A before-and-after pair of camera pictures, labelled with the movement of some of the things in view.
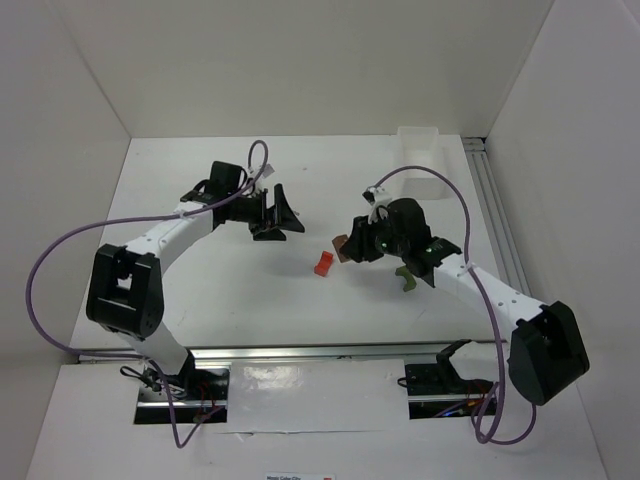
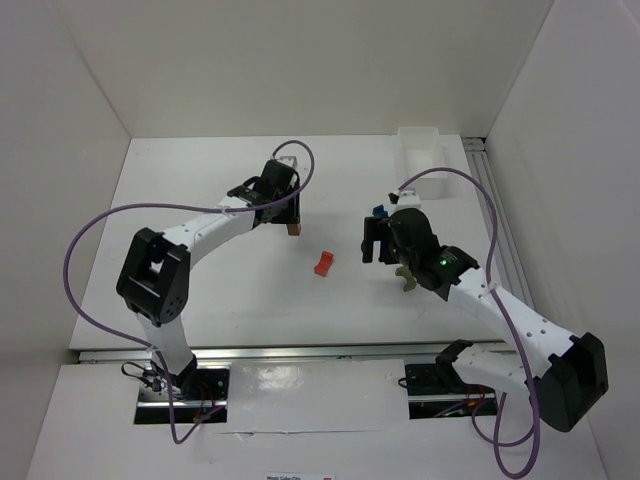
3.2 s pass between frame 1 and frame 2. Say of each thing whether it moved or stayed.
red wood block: stayed
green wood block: stayed
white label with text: stayed
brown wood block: moved
